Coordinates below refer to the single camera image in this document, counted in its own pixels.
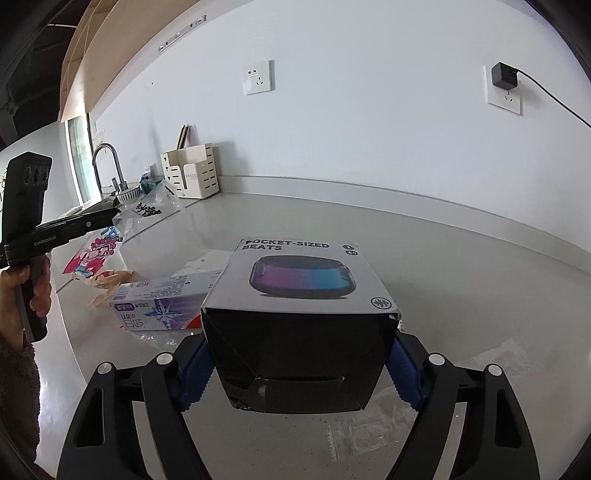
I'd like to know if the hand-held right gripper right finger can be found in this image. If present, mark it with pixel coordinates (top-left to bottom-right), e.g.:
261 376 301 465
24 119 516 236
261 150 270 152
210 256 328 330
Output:
387 331 540 480

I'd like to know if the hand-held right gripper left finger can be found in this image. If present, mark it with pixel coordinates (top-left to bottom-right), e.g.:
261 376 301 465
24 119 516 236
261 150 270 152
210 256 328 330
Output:
56 333 215 480

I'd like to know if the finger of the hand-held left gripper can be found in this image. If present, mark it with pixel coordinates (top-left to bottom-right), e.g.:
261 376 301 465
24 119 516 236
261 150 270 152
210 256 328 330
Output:
37 206 122 245

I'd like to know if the beige snack packet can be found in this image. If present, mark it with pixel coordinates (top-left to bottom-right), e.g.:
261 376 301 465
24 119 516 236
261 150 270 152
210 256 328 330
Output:
88 270 141 310

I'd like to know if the grey speaker box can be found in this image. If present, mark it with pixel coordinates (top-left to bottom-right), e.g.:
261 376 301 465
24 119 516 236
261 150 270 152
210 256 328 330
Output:
200 238 402 414

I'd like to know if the person's left forearm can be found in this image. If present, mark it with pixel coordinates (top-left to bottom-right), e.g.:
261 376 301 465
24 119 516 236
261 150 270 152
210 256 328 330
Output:
0 332 42 462

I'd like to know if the person's left hand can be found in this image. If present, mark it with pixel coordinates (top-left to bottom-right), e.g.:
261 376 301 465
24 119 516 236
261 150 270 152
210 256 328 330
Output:
0 256 52 343

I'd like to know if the steel sink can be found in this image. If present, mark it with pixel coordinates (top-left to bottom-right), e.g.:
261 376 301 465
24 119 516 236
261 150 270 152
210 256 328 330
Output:
60 196 116 217

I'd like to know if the pink printed snack packet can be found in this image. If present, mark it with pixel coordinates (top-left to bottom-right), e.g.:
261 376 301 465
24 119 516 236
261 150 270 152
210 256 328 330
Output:
62 226 125 280

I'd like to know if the white strainer basket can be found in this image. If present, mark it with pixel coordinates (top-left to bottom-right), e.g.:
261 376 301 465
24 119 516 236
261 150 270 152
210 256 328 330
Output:
115 182 141 204

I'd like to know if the crumpled clear plastic wrapper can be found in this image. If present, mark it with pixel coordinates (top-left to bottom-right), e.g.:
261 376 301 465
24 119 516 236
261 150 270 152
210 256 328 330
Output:
323 337 536 462

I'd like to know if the clear bag with black print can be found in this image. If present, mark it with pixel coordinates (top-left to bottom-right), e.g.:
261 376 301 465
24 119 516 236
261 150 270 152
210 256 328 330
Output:
113 180 190 241

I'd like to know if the window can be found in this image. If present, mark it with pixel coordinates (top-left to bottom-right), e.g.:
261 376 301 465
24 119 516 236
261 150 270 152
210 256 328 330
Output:
67 113 93 204

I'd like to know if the chrome faucet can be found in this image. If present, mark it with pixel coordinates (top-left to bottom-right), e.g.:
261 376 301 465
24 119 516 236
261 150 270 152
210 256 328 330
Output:
91 143 127 195

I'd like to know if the white toothpaste box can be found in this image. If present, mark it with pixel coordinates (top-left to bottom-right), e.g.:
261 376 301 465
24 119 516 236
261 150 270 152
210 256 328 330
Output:
109 273 232 333

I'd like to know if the white utensil holder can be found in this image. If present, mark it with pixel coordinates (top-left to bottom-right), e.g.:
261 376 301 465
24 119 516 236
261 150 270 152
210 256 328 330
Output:
160 142 220 200

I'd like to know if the metal light strip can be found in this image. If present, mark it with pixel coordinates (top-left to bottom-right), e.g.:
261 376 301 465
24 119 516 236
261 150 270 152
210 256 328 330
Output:
158 15 207 54

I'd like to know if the black charger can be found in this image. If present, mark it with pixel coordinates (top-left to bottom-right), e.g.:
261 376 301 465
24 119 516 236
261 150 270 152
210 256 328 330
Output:
491 61 520 92

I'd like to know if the wooden wall cabinet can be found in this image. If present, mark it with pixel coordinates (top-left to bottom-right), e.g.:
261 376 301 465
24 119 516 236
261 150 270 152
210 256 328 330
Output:
60 0 195 123

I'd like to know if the white wall socket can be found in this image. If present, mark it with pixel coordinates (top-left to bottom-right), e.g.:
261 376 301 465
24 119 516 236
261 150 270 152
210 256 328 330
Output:
243 59 275 96
485 64 522 116

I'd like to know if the black cable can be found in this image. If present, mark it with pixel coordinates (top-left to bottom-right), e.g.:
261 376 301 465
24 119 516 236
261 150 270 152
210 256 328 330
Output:
517 69 591 130

